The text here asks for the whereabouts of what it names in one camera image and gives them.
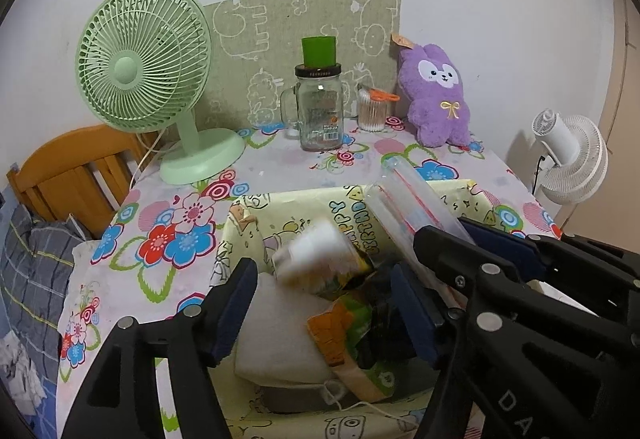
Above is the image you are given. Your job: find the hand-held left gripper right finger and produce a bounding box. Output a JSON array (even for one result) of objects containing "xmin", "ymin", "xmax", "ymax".
[{"xmin": 390, "ymin": 263, "xmax": 566, "ymax": 439}]

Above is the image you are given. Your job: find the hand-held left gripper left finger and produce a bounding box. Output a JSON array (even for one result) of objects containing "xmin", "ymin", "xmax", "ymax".
[{"xmin": 60, "ymin": 257, "xmax": 259, "ymax": 439}]

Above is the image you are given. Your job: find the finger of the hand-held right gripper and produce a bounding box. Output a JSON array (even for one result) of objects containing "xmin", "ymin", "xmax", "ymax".
[
  {"xmin": 457, "ymin": 216, "xmax": 576, "ymax": 285},
  {"xmin": 412, "ymin": 225, "xmax": 506, "ymax": 300}
]

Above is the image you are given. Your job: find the clear zip bag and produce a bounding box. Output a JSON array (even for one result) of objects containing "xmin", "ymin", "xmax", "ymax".
[{"xmin": 365, "ymin": 156, "xmax": 473, "ymax": 260}]

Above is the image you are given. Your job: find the orange green snack packet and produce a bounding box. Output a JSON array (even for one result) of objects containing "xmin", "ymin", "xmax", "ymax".
[{"xmin": 306, "ymin": 291, "xmax": 401, "ymax": 402}]

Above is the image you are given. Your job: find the yellow cartoon print storage box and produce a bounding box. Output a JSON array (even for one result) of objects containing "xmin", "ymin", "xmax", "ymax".
[{"xmin": 210, "ymin": 179, "xmax": 501, "ymax": 439}]

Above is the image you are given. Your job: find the white clip fan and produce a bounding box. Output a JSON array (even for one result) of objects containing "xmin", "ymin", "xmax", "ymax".
[{"xmin": 531, "ymin": 109, "xmax": 608, "ymax": 204}]

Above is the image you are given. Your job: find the purple plush bunny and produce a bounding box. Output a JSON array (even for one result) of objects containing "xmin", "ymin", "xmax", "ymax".
[{"xmin": 392, "ymin": 33, "xmax": 473, "ymax": 148}]

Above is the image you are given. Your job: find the clear cotton swab container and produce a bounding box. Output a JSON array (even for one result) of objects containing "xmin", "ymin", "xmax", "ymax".
[{"xmin": 357, "ymin": 86, "xmax": 392, "ymax": 132}]

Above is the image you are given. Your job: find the floral tablecloth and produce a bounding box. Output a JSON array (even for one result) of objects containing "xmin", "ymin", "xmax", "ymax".
[{"xmin": 50, "ymin": 124, "xmax": 563, "ymax": 439}]

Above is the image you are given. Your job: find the glass mug jar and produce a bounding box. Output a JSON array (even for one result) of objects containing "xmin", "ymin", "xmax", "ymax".
[{"xmin": 279, "ymin": 64, "xmax": 346, "ymax": 152}]

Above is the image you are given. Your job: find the grey plaid bedding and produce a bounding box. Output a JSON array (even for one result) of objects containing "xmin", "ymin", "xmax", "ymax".
[{"xmin": 0, "ymin": 204, "xmax": 96, "ymax": 350}]

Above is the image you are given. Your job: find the blue bedsheet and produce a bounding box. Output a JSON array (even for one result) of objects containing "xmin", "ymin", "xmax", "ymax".
[{"xmin": 0, "ymin": 329, "xmax": 66, "ymax": 439}]

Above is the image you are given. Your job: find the white crumpled cloth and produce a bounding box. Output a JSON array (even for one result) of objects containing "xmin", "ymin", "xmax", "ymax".
[{"xmin": 0, "ymin": 334, "xmax": 46, "ymax": 420}]

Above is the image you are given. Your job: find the green cup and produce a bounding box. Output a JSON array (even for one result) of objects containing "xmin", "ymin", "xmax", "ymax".
[{"xmin": 301, "ymin": 35, "xmax": 337, "ymax": 68}]

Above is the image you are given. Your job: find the wooden bed headboard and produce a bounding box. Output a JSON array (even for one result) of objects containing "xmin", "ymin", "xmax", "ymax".
[{"xmin": 6, "ymin": 124, "xmax": 161, "ymax": 225}]

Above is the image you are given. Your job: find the green desk fan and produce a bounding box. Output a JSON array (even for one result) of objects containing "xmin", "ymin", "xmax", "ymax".
[{"xmin": 76, "ymin": 0, "xmax": 246, "ymax": 186}]

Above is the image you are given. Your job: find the green cartoon print board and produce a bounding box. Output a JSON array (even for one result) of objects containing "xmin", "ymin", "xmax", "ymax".
[{"xmin": 202, "ymin": 0, "xmax": 403, "ymax": 130}]

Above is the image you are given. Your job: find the white drawstring bag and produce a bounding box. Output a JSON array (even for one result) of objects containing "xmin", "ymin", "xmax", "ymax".
[{"xmin": 235, "ymin": 269, "xmax": 346, "ymax": 387}]

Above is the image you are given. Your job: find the black fan cable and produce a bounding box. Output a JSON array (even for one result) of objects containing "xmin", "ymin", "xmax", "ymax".
[{"xmin": 531, "ymin": 154, "xmax": 551, "ymax": 194}]

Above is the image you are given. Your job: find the white fan cable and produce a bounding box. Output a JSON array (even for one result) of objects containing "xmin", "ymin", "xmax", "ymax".
[{"xmin": 131, "ymin": 129, "xmax": 171, "ymax": 180}]

